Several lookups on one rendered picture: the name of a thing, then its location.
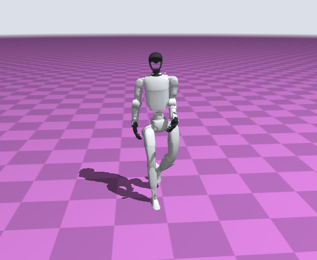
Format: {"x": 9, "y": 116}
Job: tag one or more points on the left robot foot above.
{"x": 158, "y": 175}

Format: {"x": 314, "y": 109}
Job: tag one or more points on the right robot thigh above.
{"x": 150, "y": 146}

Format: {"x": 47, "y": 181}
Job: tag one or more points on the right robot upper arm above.
{"x": 138, "y": 92}

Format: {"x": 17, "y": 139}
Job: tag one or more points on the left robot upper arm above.
{"x": 173, "y": 81}

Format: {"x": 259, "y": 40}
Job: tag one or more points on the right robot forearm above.
{"x": 135, "y": 114}

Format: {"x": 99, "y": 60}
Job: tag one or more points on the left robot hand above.
{"x": 173, "y": 124}

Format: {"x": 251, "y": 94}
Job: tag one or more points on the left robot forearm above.
{"x": 173, "y": 111}

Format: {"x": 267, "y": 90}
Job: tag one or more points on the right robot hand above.
{"x": 135, "y": 130}

